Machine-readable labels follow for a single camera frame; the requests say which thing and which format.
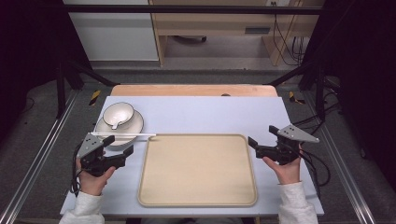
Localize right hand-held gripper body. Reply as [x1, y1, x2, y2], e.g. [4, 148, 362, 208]
[276, 123, 320, 166]

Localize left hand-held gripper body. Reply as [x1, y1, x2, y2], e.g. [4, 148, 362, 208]
[77, 133, 109, 177]

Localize person's right hand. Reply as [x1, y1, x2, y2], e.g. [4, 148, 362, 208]
[262, 144, 304, 187]

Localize person's left hand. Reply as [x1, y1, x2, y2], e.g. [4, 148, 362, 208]
[76, 157, 117, 197]

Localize white chopstick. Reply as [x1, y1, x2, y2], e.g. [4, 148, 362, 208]
[90, 133, 158, 138]
[90, 132, 158, 136]

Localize white ceramic spoon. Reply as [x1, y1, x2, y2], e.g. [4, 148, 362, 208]
[106, 109, 132, 131]

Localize white plate with dark rim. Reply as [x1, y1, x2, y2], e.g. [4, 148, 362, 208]
[94, 109, 145, 147]

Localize white bowl with dark rim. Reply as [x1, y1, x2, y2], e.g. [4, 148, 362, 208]
[102, 101, 135, 128]

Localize beige rectangular tray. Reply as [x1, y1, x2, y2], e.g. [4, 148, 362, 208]
[136, 133, 259, 209]

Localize pale blue table board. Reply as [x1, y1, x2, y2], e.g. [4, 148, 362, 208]
[59, 95, 325, 218]

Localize wooden table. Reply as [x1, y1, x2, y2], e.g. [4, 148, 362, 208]
[110, 84, 279, 98]

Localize white cabinet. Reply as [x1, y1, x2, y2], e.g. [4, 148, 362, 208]
[63, 0, 160, 63]

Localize light wooden desk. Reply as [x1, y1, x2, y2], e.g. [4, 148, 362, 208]
[148, 0, 325, 67]

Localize left hand-held gripper black cable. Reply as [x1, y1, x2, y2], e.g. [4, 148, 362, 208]
[69, 142, 84, 198]

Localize hand-held gripper black cable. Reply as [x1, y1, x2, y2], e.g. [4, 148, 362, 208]
[298, 148, 332, 189]
[69, 142, 84, 198]

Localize right hand-held gripper black cable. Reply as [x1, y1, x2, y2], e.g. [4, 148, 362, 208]
[298, 148, 332, 189]

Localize black floor cables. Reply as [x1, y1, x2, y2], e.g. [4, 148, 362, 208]
[291, 77, 345, 136]

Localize silver metal floor rail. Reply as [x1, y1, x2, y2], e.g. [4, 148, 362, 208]
[0, 90, 79, 224]
[302, 91, 377, 224]

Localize black metal frame stand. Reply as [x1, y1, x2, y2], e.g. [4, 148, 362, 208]
[55, 58, 120, 119]
[266, 57, 329, 123]

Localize black hanging cables bundle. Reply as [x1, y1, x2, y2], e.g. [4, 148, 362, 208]
[272, 1, 310, 67]

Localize black horizontal frame bar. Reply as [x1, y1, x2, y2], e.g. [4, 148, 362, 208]
[61, 4, 323, 15]

